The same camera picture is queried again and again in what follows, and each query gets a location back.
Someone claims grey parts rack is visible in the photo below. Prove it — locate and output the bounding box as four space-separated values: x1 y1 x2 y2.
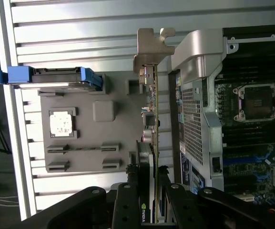
37 73 152 174

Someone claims blue expansion slot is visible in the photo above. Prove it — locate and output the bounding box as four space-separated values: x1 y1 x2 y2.
223 155 269 166

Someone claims green motherboard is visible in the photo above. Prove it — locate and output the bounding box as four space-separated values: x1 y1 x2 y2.
214 81 275 210

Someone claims open black PC case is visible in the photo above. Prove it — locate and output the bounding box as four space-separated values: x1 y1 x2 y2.
167 27 275 210

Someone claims silver CPU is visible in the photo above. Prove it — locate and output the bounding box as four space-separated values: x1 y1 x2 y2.
50 113 75 136

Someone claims CPU socket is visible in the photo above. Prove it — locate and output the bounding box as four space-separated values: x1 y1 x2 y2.
234 83 275 122

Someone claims hard disk in blue carrier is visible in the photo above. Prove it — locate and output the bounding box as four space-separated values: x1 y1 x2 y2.
0 66 104 93

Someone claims white floor cable bundle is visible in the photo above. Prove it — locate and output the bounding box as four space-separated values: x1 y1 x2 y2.
0 196 19 206

